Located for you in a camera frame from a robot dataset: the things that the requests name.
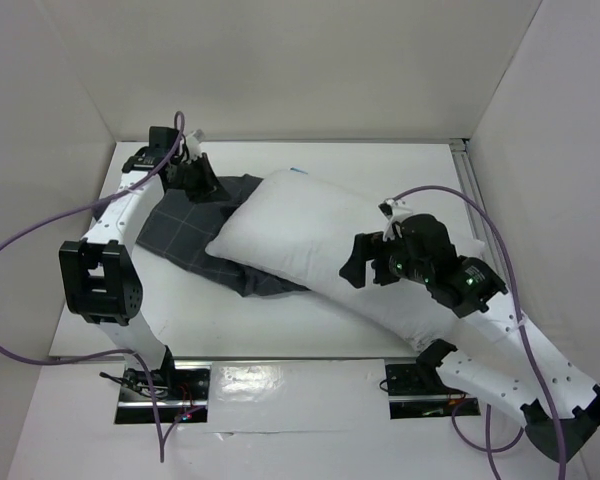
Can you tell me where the purple cable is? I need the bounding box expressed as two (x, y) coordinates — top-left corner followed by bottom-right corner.
(389, 185), (569, 480)
(0, 110), (189, 464)

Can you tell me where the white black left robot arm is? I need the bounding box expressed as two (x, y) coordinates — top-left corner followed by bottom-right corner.
(59, 126), (228, 399)

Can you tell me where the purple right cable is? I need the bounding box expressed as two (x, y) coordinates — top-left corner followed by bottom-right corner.
(389, 185), (569, 480)

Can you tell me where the aluminium frame rail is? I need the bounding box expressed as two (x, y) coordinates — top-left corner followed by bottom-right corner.
(449, 138), (486, 242)

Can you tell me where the white pillow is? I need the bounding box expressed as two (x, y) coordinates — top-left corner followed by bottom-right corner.
(206, 171), (457, 351)

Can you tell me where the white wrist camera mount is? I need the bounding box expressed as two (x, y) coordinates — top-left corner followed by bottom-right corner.
(378, 198), (414, 242)
(181, 129), (205, 159)

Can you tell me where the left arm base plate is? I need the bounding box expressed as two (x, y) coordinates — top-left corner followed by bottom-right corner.
(99, 363), (211, 425)

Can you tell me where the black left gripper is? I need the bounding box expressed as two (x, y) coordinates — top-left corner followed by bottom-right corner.
(170, 153), (230, 204)

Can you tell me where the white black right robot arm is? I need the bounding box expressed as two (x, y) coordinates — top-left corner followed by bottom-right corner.
(339, 214), (600, 462)

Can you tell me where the dark grey checked pillowcase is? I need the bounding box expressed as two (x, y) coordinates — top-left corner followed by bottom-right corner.
(136, 174), (307, 297)

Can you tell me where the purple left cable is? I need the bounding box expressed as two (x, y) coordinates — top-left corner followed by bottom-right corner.
(0, 110), (189, 464)

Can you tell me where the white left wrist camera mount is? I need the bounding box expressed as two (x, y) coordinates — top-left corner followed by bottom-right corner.
(181, 129), (205, 159)

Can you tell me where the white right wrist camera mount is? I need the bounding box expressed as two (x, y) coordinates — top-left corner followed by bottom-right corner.
(378, 198), (414, 242)

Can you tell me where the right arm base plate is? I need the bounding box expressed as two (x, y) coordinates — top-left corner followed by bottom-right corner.
(378, 363), (481, 420)

